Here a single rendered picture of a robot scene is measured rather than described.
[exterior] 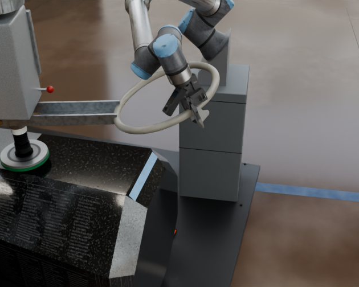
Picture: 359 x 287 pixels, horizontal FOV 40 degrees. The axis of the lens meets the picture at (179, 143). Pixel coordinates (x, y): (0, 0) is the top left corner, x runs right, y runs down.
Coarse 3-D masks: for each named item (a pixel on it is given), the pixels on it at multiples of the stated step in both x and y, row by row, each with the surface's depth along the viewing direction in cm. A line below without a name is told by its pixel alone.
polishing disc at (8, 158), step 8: (32, 144) 231; (40, 144) 231; (8, 152) 226; (40, 152) 226; (8, 160) 221; (16, 160) 221; (24, 160) 221; (32, 160) 221; (40, 160) 221; (16, 168) 218; (24, 168) 218
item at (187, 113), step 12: (156, 72) 226; (216, 72) 203; (144, 84) 225; (216, 84) 196; (120, 108) 215; (120, 120) 206; (168, 120) 187; (180, 120) 187; (132, 132) 194; (144, 132) 190
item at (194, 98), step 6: (192, 78) 182; (180, 84) 179; (186, 84) 179; (192, 84) 183; (198, 84) 184; (186, 90) 183; (192, 90) 184; (198, 90) 184; (186, 96) 183; (192, 96) 182; (198, 96) 185; (204, 96) 186; (186, 102) 183; (192, 102) 183; (198, 102) 186
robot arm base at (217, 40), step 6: (216, 30) 286; (210, 36) 282; (216, 36) 283; (222, 36) 284; (228, 36) 289; (204, 42) 283; (210, 42) 283; (216, 42) 283; (222, 42) 283; (198, 48) 291; (204, 48) 286; (210, 48) 284; (216, 48) 283; (204, 54) 289; (210, 54) 285; (216, 54) 284
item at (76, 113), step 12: (36, 108) 218; (48, 108) 218; (60, 108) 218; (72, 108) 217; (84, 108) 217; (96, 108) 217; (108, 108) 217; (0, 120) 208; (12, 120) 208; (24, 120) 208; (36, 120) 208; (48, 120) 208; (60, 120) 208; (72, 120) 208; (84, 120) 208; (96, 120) 208; (108, 120) 208
